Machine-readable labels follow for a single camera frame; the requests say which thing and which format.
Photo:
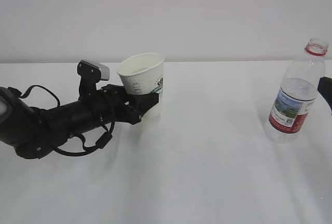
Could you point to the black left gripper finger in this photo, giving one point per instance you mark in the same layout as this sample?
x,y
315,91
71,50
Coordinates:
x,y
144,105
114,90

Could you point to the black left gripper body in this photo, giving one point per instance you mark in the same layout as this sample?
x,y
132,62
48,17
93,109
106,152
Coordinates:
x,y
108,108

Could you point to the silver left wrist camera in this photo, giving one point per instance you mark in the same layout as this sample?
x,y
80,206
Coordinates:
x,y
91,73

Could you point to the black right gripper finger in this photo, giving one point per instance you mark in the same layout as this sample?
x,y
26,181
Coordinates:
x,y
325,90

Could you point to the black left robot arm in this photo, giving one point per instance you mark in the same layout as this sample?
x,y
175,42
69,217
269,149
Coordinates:
x,y
34,133

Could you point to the white paper cup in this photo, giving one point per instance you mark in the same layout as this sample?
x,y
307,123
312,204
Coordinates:
x,y
143,74

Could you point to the clear water bottle red label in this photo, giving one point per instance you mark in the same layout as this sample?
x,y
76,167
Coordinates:
x,y
297,92

